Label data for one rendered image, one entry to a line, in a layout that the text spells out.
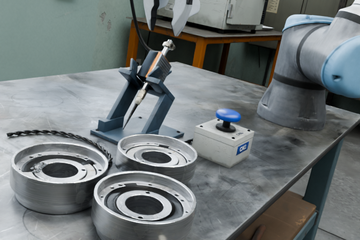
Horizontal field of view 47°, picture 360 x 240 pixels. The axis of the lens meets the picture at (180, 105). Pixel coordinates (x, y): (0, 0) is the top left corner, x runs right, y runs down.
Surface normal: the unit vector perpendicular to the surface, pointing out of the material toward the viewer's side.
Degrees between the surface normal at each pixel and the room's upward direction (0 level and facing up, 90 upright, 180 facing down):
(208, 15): 89
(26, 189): 90
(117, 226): 90
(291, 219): 0
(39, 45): 90
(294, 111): 72
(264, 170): 0
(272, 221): 0
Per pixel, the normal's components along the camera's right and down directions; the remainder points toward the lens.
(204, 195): 0.16, -0.95
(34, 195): -0.21, 0.24
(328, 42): -0.81, -0.43
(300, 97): -0.09, -0.04
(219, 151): -0.55, 0.15
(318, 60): -0.97, 0.00
